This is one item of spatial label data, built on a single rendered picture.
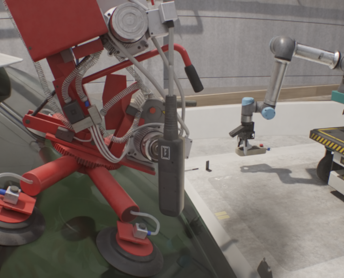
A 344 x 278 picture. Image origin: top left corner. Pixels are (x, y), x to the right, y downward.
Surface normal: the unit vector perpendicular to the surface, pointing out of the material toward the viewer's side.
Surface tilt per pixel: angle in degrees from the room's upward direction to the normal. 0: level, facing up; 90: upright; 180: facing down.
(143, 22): 81
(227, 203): 0
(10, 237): 39
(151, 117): 90
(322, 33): 90
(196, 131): 90
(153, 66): 90
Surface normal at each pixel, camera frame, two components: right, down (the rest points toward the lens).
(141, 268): 0.56, -0.66
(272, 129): 0.07, 0.33
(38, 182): -0.13, 0.15
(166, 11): 0.25, 0.17
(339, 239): 0.00, -0.94
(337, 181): -0.97, 0.08
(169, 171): -0.36, 0.31
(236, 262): -0.56, -0.71
